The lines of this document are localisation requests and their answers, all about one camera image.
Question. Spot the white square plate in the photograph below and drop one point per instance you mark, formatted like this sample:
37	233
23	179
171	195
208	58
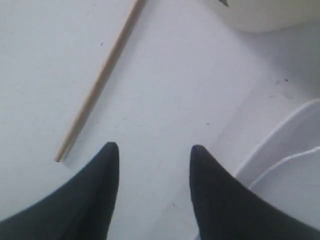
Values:
284	170

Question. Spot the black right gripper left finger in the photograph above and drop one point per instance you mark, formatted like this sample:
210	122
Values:
81	209

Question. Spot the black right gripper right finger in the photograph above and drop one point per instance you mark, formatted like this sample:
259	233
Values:
226	210

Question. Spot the cream bin with triangle mark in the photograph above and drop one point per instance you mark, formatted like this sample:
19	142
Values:
260	16

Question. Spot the wooden chopstick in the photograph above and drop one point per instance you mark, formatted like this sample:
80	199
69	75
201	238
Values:
101	81

